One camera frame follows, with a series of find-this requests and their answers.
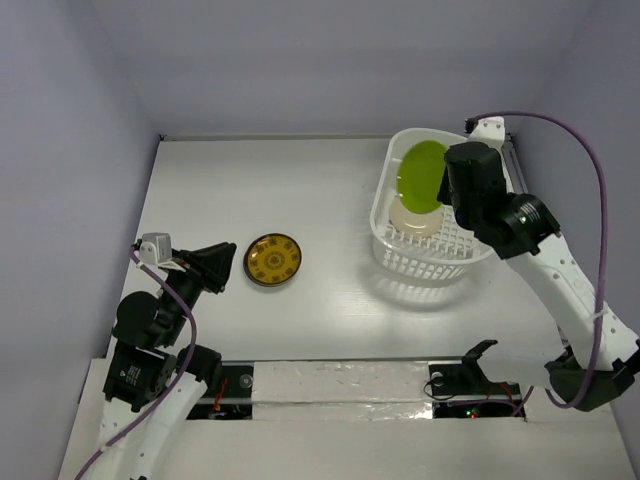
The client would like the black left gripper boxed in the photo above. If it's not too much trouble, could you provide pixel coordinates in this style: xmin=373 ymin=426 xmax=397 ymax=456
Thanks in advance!
xmin=161 ymin=239 xmax=238 ymax=342

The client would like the lime green plate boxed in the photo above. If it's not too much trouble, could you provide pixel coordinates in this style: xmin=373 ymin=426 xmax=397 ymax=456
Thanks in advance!
xmin=396 ymin=140 xmax=447 ymax=214

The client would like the yellow plate with brown rim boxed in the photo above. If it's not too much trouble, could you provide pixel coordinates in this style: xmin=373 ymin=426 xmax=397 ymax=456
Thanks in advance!
xmin=242 ymin=233 xmax=302 ymax=288

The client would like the cream plate with black mark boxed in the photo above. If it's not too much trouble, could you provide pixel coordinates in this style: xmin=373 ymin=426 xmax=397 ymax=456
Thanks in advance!
xmin=389 ymin=198 xmax=444 ymax=238

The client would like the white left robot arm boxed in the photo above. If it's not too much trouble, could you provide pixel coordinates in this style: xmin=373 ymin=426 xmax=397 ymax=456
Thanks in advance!
xmin=76 ymin=233 xmax=237 ymax=479

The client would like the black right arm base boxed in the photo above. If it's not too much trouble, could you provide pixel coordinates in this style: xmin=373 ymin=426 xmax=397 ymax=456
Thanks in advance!
xmin=424 ymin=364 xmax=481 ymax=401

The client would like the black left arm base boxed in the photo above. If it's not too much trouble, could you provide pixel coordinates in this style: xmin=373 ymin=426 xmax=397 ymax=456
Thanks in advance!
xmin=187 ymin=362 xmax=254 ymax=420

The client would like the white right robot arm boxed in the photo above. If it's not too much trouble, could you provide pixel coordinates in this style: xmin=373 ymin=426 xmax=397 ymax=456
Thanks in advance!
xmin=438 ymin=141 xmax=639 ymax=412

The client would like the white plastic dish rack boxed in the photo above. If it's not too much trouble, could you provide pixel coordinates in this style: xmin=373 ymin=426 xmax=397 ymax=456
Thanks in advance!
xmin=370 ymin=128 xmax=495 ymax=282

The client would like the white foam front board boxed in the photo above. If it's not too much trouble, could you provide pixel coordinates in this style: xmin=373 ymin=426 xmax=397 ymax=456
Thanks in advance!
xmin=60 ymin=360 xmax=633 ymax=479

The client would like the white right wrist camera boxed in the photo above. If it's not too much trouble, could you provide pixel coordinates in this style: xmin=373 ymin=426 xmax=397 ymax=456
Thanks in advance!
xmin=465 ymin=116 xmax=506 ymax=150

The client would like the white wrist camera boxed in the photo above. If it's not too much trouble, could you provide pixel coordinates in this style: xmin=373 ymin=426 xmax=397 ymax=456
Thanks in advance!
xmin=465 ymin=116 xmax=506 ymax=150
xmin=134 ymin=232 xmax=173 ymax=267

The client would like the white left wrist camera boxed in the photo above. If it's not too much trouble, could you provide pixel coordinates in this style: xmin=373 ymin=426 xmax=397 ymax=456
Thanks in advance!
xmin=134 ymin=232 xmax=173 ymax=267

